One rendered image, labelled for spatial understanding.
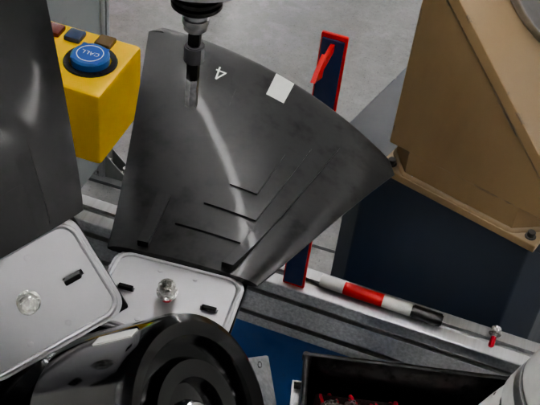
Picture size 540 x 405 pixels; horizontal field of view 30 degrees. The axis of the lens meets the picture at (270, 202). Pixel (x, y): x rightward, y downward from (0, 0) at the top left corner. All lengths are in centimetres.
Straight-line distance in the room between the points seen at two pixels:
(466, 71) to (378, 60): 196
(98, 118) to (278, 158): 32
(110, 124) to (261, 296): 26
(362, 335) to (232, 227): 47
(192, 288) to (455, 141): 51
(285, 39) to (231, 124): 227
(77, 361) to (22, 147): 12
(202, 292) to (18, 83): 19
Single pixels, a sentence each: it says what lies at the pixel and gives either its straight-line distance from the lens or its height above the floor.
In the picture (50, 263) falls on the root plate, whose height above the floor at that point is 127.
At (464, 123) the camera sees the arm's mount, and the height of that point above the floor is 104.
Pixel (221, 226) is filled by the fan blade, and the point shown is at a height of 120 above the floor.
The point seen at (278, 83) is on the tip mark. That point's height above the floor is 120.
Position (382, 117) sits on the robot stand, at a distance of 125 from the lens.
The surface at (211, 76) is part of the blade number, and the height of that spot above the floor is 121.
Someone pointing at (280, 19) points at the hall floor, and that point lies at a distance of 312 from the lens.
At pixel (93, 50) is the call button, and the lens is 106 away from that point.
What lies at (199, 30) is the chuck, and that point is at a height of 141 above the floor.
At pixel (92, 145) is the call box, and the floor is 101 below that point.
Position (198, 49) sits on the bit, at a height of 139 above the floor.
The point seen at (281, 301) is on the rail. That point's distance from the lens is 114.
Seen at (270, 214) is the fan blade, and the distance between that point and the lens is 71.
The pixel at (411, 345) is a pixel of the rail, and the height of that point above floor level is 83.
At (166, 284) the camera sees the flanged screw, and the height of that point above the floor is 121.
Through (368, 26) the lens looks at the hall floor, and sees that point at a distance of 315.
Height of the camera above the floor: 169
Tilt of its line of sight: 43 degrees down
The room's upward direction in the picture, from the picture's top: 8 degrees clockwise
